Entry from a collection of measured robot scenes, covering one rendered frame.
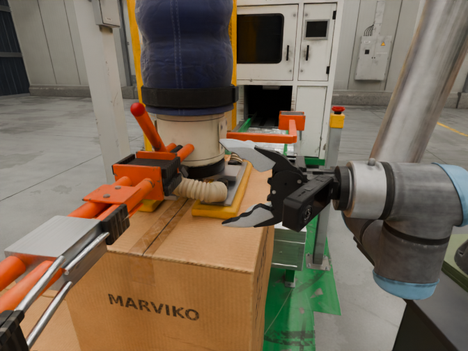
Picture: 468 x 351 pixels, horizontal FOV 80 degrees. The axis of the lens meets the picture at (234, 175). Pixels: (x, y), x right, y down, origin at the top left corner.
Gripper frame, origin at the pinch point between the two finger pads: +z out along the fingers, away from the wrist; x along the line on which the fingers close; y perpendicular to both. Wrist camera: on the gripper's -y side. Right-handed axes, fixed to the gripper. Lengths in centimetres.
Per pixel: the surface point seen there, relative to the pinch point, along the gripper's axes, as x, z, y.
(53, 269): 2.0, 9.4, -23.8
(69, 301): -27.6, 32.5, -2.5
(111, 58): 23, 104, 142
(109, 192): 1.9, 13.9, -8.2
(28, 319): -52, 62, 10
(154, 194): -1.5, 10.6, -1.3
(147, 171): 2.5, 11.4, -1.4
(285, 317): -107, -16, 72
